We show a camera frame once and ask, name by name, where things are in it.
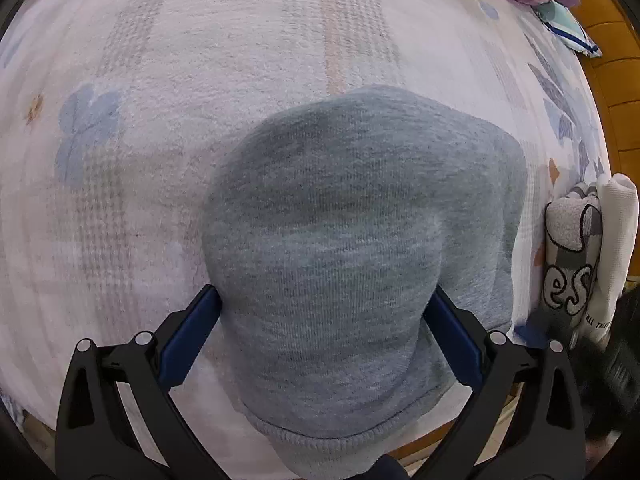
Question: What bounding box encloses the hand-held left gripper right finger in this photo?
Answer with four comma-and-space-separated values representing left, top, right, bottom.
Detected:
414, 287, 587, 480

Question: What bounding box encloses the folded grey lettered garment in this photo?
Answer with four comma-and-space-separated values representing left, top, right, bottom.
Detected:
544, 182, 603, 326

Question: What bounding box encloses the white folded garment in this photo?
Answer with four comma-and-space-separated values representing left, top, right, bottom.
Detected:
575, 172, 638, 346

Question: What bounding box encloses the floral bed sheet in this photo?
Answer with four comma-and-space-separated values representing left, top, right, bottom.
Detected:
0, 0, 608, 476

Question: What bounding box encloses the striped teal pillow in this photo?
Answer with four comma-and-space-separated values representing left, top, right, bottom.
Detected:
532, 0, 603, 58

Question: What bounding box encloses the wooden headboard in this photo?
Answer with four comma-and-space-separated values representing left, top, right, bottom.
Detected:
570, 0, 640, 281

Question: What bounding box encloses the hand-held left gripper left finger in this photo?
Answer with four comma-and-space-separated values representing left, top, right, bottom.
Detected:
55, 284, 226, 480

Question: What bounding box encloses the grey zip hoodie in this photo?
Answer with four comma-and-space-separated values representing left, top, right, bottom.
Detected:
200, 85, 530, 480

